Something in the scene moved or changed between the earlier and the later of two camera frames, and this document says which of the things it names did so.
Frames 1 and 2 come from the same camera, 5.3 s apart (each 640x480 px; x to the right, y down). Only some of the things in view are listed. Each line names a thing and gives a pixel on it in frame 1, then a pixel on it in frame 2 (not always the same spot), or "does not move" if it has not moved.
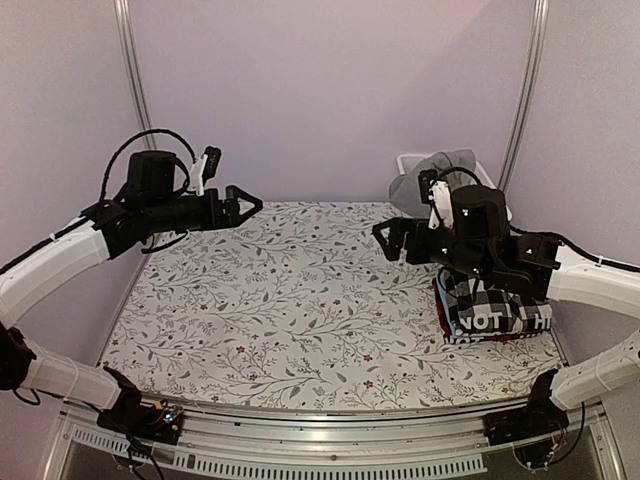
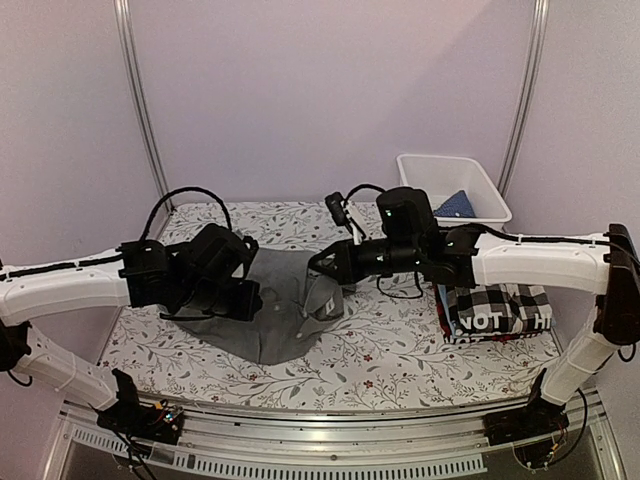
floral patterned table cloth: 299,304 does not move
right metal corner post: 538,42 does not move
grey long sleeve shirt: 456,168 to 295,309
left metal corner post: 121,8 does not move
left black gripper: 231,218 to 250,305
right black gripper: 400,225 to 347,271
